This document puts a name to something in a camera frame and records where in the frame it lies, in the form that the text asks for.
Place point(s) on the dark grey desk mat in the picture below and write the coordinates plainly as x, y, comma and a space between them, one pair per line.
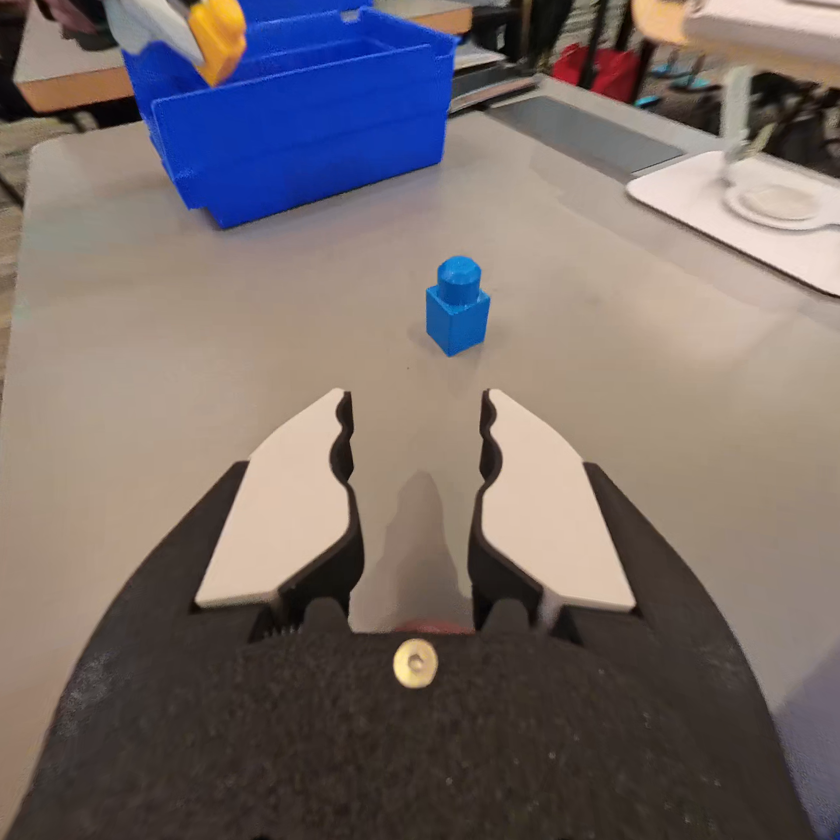
584, 131

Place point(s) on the yellow mega block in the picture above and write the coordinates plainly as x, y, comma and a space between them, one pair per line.
220, 39

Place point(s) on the instruction sheet on white stand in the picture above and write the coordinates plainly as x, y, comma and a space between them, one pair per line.
689, 197

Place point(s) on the blue plastic bin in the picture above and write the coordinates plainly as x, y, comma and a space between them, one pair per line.
295, 124

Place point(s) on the red bag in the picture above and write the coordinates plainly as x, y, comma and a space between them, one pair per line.
597, 69

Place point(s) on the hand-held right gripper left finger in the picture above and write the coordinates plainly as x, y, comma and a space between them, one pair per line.
282, 512

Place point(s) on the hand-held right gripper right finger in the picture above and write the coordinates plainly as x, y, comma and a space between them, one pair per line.
544, 518

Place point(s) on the black folder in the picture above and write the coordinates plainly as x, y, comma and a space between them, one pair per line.
485, 82

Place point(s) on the blue mega block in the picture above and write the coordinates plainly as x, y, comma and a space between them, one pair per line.
457, 315

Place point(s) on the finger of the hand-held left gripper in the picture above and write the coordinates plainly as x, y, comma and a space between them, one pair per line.
151, 26

